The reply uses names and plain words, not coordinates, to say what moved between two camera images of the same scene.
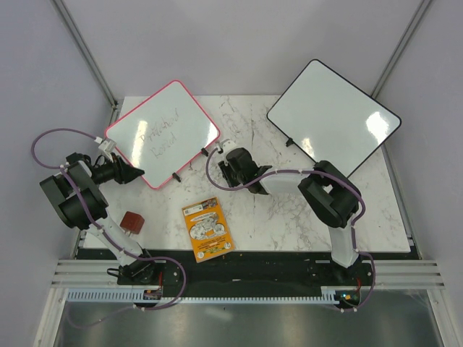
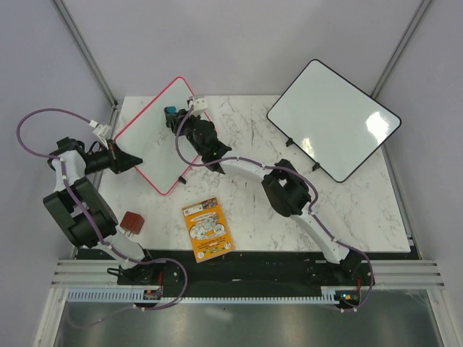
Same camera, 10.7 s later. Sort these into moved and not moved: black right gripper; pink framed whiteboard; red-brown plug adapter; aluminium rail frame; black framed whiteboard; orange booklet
Moved: black right gripper; pink framed whiteboard
Not moved: aluminium rail frame; black framed whiteboard; red-brown plug adapter; orange booklet
